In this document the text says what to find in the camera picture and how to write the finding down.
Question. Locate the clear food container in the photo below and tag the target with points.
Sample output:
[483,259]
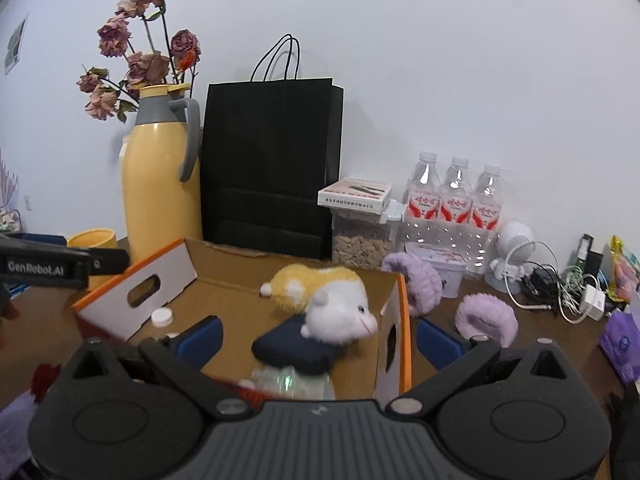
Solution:
[362,247]

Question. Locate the navy glasses case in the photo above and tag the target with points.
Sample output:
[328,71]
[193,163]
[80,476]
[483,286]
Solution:
[285,350]

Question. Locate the white desk fan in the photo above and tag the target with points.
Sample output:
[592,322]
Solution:
[515,237]

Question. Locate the purple fluffy headband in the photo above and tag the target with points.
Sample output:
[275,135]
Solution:
[492,310]
[425,280]

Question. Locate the yellow thermos jug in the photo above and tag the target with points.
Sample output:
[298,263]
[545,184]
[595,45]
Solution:
[160,185]

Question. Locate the black paper bag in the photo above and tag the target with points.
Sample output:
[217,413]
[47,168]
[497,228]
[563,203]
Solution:
[270,160]

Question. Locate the white power adapter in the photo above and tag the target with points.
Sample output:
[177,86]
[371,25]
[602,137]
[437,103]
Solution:
[595,302]

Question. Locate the dried rose bouquet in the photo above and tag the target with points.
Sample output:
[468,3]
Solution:
[147,67]

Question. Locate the red artificial rose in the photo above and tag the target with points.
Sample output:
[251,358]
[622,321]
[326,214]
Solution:
[46,377]

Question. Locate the plush hamster toy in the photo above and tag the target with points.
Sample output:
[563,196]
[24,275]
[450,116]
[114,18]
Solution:
[335,310]

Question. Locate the wall poster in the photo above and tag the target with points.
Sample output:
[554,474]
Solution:
[15,42]

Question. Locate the person's left hand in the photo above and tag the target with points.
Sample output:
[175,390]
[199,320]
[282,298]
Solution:
[9,309]

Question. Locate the colourful snack packet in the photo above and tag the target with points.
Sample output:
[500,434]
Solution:
[625,270]

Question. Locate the yellow mug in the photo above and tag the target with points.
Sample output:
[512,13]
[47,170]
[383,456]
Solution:
[92,239]

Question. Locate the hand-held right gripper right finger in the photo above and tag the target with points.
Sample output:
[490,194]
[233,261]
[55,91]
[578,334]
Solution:
[440,342]

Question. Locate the glittery clear plastic bag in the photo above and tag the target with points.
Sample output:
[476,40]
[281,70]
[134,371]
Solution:
[300,385]

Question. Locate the purple tissue packet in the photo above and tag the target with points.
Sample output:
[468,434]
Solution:
[620,345]

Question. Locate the purple knitted pouch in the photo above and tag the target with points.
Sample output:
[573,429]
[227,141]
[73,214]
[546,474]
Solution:
[15,425]

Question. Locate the white wall socket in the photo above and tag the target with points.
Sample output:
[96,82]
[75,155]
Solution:
[28,203]

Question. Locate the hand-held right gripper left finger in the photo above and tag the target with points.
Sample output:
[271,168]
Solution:
[200,341]

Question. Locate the small white tin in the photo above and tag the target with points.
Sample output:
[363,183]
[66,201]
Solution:
[450,270]

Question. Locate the red cardboard box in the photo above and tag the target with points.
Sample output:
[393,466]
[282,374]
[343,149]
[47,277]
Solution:
[235,280]

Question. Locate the storage cart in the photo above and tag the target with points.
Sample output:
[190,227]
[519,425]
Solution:
[9,220]

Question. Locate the purple wall decoration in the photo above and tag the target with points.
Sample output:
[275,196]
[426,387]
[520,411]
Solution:
[7,182]

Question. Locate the white flat box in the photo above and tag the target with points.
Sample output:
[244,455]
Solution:
[355,192]

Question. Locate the small black bottle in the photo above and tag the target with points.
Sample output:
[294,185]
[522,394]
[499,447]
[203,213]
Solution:
[585,250]

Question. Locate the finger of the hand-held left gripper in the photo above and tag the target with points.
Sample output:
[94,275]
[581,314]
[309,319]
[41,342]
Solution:
[30,241]
[107,261]

